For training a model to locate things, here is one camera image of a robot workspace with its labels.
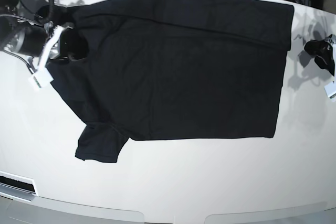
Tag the black t-shirt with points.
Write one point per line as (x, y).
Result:
(151, 70)

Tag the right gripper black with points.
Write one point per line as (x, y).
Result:
(69, 42)

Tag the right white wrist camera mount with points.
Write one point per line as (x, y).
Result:
(41, 77)

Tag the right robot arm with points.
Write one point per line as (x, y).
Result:
(14, 12)

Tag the white slotted table fixture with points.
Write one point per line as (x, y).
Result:
(18, 182)

